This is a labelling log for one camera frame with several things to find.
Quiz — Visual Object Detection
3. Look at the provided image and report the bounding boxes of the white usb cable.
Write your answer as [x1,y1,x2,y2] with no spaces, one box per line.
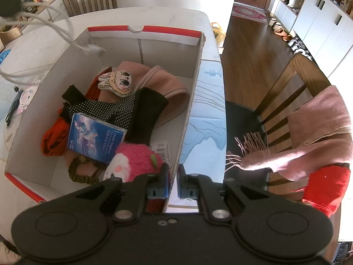
[0,2,106,86]

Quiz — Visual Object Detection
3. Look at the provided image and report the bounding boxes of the pink fuzzy strawberry plush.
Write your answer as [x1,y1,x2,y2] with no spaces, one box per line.
[103,143,163,182]

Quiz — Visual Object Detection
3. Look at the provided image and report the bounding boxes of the blue paperback book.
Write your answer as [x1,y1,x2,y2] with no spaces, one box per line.
[67,113,127,165]

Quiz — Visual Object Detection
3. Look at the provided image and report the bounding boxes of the red and white cardboard box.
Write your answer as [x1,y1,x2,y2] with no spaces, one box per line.
[5,25,205,203]

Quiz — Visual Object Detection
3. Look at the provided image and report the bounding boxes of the wooden box on table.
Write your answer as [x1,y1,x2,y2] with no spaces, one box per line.
[0,27,23,45]

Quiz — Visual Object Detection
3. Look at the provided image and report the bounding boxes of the white sideboard with wooden top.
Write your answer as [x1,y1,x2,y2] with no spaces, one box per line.
[0,0,69,45]

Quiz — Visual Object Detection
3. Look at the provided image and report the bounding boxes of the brown hair scrunchie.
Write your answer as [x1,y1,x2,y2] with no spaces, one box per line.
[68,155,107,185]

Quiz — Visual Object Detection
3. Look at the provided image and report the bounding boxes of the wooden chair at right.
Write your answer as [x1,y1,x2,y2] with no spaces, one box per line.
[225,53,345,218]

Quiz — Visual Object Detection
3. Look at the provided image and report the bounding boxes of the white floral pouch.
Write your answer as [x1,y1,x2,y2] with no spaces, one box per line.
[17,85,38,115]

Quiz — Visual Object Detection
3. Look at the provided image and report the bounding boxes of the black dotted cloth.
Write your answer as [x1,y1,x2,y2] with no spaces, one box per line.
[60,85,169,145]

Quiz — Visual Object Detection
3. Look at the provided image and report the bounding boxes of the red orange cloth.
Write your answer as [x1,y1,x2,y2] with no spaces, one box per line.
[41,67,112,156]

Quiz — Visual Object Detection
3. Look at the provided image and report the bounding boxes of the beige bunny face plush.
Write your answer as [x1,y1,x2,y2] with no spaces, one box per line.
[98,70,133,98]

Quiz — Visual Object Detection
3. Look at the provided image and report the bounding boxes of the red garment on chair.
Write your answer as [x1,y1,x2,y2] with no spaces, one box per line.
[302,165,351,217]

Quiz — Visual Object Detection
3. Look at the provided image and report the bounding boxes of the pink fringed scarf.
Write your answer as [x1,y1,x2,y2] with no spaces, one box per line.
[225,85,352,181]

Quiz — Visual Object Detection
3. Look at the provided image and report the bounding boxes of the yellow bag on floor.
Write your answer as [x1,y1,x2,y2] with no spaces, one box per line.
[211,22,226,47]

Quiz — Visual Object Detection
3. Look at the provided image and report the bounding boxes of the red patterned rug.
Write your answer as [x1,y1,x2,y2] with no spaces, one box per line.
[232,2,269,25]

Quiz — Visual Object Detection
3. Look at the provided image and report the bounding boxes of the white tall cabinet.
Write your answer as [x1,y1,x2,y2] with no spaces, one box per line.
[274,0,353,78]

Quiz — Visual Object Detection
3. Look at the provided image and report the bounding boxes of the white handbag on shelf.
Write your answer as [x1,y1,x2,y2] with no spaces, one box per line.
[288,0,303,8]

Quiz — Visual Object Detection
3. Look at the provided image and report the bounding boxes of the black cable on mat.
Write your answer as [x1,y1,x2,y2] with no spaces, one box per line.
[5,85,24,128]

